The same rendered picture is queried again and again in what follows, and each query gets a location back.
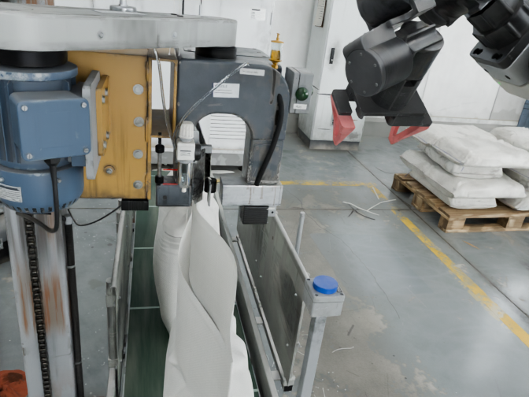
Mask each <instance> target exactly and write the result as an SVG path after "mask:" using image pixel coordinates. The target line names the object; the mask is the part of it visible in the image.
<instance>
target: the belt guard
mask: <svg viewBox="0 0 529 397"><path fill-rule="evenodd" d="M94 10H105V11H112V10H109V9H95V8H83V7H71V6H48V5H36V4H24V3H12V2H0V49H3V50H25V51H71V50H126V49H153V48H181V47H209V46H220V47H232V46H235V44H236V34H237V24H238V21H237V20H234V19H230V18H225V17H211V16H199V15H188V14H177V15H183V17H178V16H177V15H171V13H153V12H141V11H137V13H143V14H146V15H139V14H125V13H100V12H96V11H94Z"/></svg>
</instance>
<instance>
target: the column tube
mask: <svg viewBox="0 0 529 397"><path fill-rule="evenodd" d="M11 2H12V3H24V4H36V5H48V6H55V4H54V0H11ZM2 205H3V204H2ZM68 209H69V207H67V208H65V209H63V210H59V213H60V224H59V229H58V230H57V232H55V233H49V232H47V231H46V230H45V229H43V228H42V227H40V226H39V225H37V224H36V223H35V236H36V246H37V251H38V257H37V259H38V260H39V274H40V282H41V292H42V297H43V300H42V302H43V313H44V319H45V320H44V322H45V326H46V331H45V333H46V341H47V351H48V356H49V360H48V361H49V364H50V379H51V387H52V396H53V397H78V395H77V386H76V367H75V365H74V363H75V356H74V346H73V345H74V344H73V333H72V313H71V303H70V292H69V282H68V269H66V266H68V263H67V251H66V239H65V222H64V221H63V220H62V215H63V216H64V215H65V214H67V213H69V212H68ZM3 211H4V218H5V223H6V235H7V240H8V247H9V258H10V264H11V270H12V276H13V287H14V293H15V299H16V305H17V316H18V323H19V329H20V340H21V346H22V352H23V358H24V369H25V375H26V381H27V387H28V397H44V389H43V379H42V371H41V362H40V358H39V354H40V353H39V344H38V338H37V335H38V334H37V331H36V323H35V311H34V303H33V297H32V294H33V292H32V289H31V277H30V271H31V270H30V269H29V259H28V247H27V242H26V235H25V228H24V224H25V223H24V218H23V217H20V216H18V215H16V214H15V213H16V211H14V210H11V209H9V208H8V207H6V206H4V205H3ZM34 218H36V219H37V220H39V221H41V222H42V223H44V224H45V225H46V226H48V227H49V228H52V229H53V228H54V212H51V215H47V214H34Z"/></svg>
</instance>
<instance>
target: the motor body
mask: <svg viewBox="0 0 529 397"><path fill-rule="evenodd" d="M77 75H78V67H77V66H76V65H75V64H73V63H71V62H69V61H67V62H66V63H65V64H63V65H58V66H50V67H20V66H12V65H1V64H0V201H1V202H2V204H3V205H4V206H6V207H8V208H9V209H11V210H14V211H17V212H20V213H51V212H54V195H53V187H52V179H51V175H50V167H49V166H48V165H47V163H45V162H44V160H40V161H25V160H24V159H23V158H22V157H21V155H20V150H19V149H18V147H17V145H16V144H15V142H14V140H13V129H12V121H11V114H10V108H9V96H10V94H12V93H13V92H25V91H70V90H72V85H76V76H77ZM57 189H58V199H59V210H63V209H65V208H67V207H69V206H71V205H72V204H74V203H75V202H76V201H77V200H78V199H79V198H80V196H81V195H82V193H83V189H84V175H83V166H72V163H71V162H68V161H66V160H65V158H61V160H60V162H59V164H58V165H57Z"/></svg>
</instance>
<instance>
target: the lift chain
mask: <svg viewBox="0 0 529 397"><path fill-rule="evenodd" d="M0 2H11V0H0ZM28 222H31V223H30V224H28ZM24 223H25V224H24V228H25V235H26V242H27V247H28V259H29V269H30V270H31V271H30V277H31V289H32V292H33V294H32V297H33V303H34V311H35V323H36V331H37V334H38V335H37V338H38V344H39V353H40V354H39V358H40V362H41V371H42V379H43V389H44V397H53V396H52V387H51V379H50V364H49V361H48V360H49V356H48V351H47V341H46V333H45V331H46V326H45V322H44V320H45V319H44V313H43V302H42V300H43V297H42V292H41V282H40V274H39V260H38V259H37V257H38V251H37V246H36V236H35V223H33V221H30V220H28V219H26V218H24ZM29 228H31V229H29ZM29 234H32V236H30V235H29ZM29 240H33V241H34V242H30V241H29ZM30 252H34V254H32V253H30ZM32 258H35V259H32ZM33 264H35V265H33ZM33 269H36V270H33ZM33 275H36V276H33ZM35 280H37V281H35ZM35 286H38V287H35ZM36 291H38V292H36ZM36 297H39V298H36ZM37 302H39V303H37ZM37 307H40V308H37ZM38 313H40V314H38ZM39 317H41V318H39ZM40 323H42V324H40ZM40 332H42V333H40ZM42 337H43V338H42ZM45 365H46V366H45ZM44 370H47V371H44Z"/></svg>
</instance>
